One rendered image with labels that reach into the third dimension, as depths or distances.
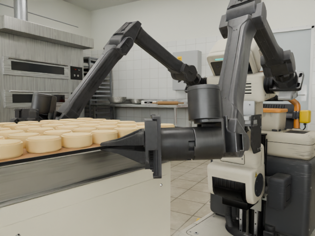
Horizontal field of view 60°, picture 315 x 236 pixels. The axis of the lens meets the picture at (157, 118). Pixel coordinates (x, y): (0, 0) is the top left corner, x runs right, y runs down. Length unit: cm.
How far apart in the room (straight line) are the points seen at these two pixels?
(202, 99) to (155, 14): 537
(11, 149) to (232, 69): 45
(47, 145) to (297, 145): 123
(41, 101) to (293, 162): 115
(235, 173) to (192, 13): 442
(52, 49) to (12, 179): 425
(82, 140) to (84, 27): 624
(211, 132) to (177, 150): 6
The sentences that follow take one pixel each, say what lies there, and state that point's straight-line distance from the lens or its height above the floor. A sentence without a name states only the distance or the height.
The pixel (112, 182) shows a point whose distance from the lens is 53.
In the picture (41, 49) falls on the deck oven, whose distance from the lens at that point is 452.
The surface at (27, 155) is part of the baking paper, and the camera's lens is 42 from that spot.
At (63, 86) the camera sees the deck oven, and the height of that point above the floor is 118.
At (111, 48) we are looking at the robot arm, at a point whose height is 116.
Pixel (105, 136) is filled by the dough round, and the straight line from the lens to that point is 48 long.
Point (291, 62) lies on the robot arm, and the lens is 109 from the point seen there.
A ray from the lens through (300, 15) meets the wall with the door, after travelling 496.
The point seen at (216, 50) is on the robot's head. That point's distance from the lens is 127.
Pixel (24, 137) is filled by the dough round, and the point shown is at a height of 92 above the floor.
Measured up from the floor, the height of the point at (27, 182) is 86.
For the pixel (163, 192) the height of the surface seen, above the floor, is 77.
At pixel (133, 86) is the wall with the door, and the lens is 586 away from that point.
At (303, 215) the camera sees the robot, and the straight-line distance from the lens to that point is 155.
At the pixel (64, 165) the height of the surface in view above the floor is 87.
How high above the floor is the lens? 98
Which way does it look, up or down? 4 degrees down
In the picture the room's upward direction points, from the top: straight up
